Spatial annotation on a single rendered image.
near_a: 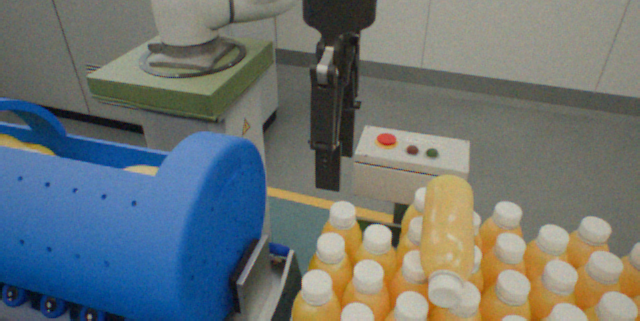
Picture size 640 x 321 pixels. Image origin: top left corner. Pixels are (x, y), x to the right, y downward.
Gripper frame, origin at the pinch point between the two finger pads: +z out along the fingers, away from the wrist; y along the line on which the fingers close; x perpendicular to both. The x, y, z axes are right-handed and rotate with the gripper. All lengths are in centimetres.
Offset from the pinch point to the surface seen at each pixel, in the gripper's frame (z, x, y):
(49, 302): 28, -42, 13
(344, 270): 19.4, 2.1, 1.5
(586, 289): 19.5, 34.9, -4.5
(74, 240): 9.1, -29.3, 14.7
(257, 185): 14.8, -14.6, -7.6
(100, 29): 57, -170, -154
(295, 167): 126, -59, -151
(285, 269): 30.1, -9.5, -4.8
